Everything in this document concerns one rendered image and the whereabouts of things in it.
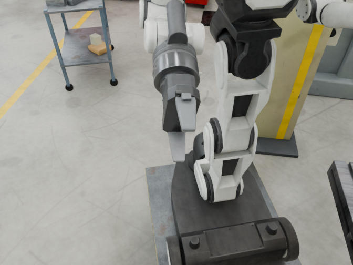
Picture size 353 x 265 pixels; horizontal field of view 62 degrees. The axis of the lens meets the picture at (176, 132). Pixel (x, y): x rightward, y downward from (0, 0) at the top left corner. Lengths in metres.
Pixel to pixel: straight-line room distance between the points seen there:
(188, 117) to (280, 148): 2.19
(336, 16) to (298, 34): 1.17
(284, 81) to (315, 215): 0.97
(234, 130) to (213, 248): 0.56
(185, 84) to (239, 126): 0.59
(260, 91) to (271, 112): 1.50
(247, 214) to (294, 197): 0.90
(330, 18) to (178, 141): 0.61
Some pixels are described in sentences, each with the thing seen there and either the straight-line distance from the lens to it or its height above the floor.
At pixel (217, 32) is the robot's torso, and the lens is 1.01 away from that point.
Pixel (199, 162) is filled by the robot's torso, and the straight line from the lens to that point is 1.45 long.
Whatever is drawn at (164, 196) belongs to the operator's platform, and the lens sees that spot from 1.73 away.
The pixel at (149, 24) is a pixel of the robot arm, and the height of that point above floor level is 1.59.
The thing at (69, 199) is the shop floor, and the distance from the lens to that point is 2.33.
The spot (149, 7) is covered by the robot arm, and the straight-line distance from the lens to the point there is 0.86.
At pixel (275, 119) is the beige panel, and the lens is 2.53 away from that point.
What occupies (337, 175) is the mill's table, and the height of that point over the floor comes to 0.95.
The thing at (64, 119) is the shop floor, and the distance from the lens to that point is 2.96.
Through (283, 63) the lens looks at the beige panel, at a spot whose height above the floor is 0.76.
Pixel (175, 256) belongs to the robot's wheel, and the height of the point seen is 0.59.
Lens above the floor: 1.85
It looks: 44 degrees down
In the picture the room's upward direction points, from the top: straight up
